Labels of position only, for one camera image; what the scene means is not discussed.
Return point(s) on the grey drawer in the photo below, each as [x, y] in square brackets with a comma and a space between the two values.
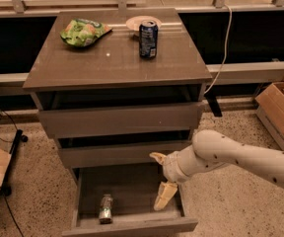
[122, 120]
[134, 189]
[116, 154]

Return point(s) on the black stand with cables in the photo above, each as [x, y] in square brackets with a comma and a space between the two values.
[5, 189]

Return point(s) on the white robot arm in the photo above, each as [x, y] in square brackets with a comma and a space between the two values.
[210, 150]

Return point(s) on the green silver 7up can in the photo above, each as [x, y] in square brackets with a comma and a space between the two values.
[105, 215]

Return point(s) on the blue soda can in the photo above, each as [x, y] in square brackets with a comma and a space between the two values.
[148, 38]

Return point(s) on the white round plate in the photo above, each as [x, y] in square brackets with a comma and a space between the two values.
[134, 23]

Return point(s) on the green chip bag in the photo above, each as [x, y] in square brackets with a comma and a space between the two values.
[82, 33]

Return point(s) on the grey middle drawer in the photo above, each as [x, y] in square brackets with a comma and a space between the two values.
[116, 154]

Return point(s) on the grey drawer cabinet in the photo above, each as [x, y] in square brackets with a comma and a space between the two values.
[111, 73]

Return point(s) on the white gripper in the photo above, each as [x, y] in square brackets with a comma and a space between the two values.
[172, 168]

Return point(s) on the grey top drawer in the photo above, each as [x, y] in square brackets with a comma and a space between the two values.
[122, 120]

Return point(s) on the grey bottom drawer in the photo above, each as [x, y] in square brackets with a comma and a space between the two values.
[134, 189]

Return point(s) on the brown cardboard box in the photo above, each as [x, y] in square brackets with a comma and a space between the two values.
[271, 111]

